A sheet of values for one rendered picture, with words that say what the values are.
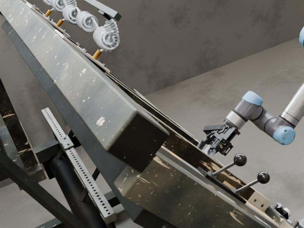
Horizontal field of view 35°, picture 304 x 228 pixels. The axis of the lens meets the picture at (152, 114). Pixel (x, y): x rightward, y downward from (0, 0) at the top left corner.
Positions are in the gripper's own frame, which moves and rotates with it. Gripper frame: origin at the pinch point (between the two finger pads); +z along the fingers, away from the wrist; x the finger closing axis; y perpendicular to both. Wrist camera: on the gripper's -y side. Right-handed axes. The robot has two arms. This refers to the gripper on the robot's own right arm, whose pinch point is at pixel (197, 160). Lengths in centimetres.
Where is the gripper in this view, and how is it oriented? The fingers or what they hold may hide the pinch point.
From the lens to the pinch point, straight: 197.8
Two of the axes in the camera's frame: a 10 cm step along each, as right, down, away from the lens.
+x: 6.8, 5.0, 5.4
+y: 3.7, 4.0, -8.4
